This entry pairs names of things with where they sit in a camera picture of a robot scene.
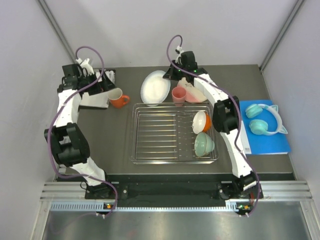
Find orange and white bowl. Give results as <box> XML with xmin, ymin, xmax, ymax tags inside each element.
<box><xmin>192</xmin><ymin>111</ymin><xmax>212</xmax><ymax>134</ymax></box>

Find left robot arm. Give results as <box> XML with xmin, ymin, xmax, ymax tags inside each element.
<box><xmin>44</xmin><ymin>61</ymin><xmax>116</xmax><ymax>199</ymax></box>

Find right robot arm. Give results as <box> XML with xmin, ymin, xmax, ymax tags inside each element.
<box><xmin>163</xmin><ymin>47</ymin><xmax>261</xmax><ymax>199</ymax></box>

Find purple cable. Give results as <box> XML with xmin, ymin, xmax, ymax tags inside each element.
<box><xmin>47</xmin><ymin>46</ymin><xmax>119</xmax><ymax>218</ymax></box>
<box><xmin>166</xmin><ymin>34</ymin><xmax>262</xmax><ymax>218</ymax></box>

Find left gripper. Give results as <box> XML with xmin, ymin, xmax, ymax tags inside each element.
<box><xmin>78</xmin><ymin>68</ymin><xmax>117</xmax><ymax>96</ymax></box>

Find teal cat-ear headphones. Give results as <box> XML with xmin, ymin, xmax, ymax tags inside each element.
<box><xmin>245</xmin><ymin>103</ymin><xmax>288</xmax><ymax>136</ymax></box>

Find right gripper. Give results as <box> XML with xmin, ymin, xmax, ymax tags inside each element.
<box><xmin>162</xmin><ymin>60</ymin><xmax>187</xmax><ymax>82</ymax></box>

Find pink plastic cup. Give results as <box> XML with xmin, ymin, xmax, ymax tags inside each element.
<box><xmin>171</xmin><ymin>86</ymin><xmax>187</xmax><ymax>104</ymax></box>

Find white blue-rimmed plate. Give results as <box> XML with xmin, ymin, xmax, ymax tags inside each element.
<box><xmin>140</xmin><ymin>70</ymin><xmax>171</xmax><ymax>107</ymax></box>

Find wire dish rack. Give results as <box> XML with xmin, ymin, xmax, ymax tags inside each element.
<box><xmin>129</xmin><ymin>102</ymin><xmax>219</xmax><ymax>164</ymax></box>

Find pink floral plate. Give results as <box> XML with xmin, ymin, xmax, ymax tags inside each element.
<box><xmin>177</xmin><ymin>77</ymin><xmax>207</xmax><ymax>103</ymax></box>

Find green ceramic bowl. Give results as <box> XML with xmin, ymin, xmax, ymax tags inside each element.
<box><xmin>194</xmin><ymin>132</ymin><xmax>215</xmax><ymax>157</ymax></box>

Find orange mug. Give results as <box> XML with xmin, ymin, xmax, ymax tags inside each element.
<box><xmin>107</xmin><ymin>88</ymin><xmax>130</xmax><ymax>109</ymax></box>

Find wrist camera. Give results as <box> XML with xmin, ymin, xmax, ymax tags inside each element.
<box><xmin>175</xmin><ymin>45</ymin><xmax>184</xmax><ymax>65</ymax></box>
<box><xmin>75</xmin><ymin>58</ymin><xmax>95</xmax><ymax>75</ymax></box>

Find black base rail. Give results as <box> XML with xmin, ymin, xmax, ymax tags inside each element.
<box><xmin>84</xmin><ymin>173</ymin><xmax>263</xmax><ymax>217</ymax></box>

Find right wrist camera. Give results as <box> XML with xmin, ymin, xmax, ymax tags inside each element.
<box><xmin>175</xmin><ymin>45</ymin><xmax>184</xmax><ymax>65</ymax></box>

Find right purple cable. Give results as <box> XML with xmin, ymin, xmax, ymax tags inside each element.
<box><xmin>166</xmin><ymin>34</ymin><xmax>262</xmax><ymax>218</ymax></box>

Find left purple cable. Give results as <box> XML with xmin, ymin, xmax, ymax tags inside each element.
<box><xmin>47</xmin><ymin>46</ymin><xmax>119</xmax><ymax>218</ymax></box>

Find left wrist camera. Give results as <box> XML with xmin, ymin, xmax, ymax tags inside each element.
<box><xmin>75</xmin><ymin>58</ymin><xmax>95</xmax><ymax>75</ymax></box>

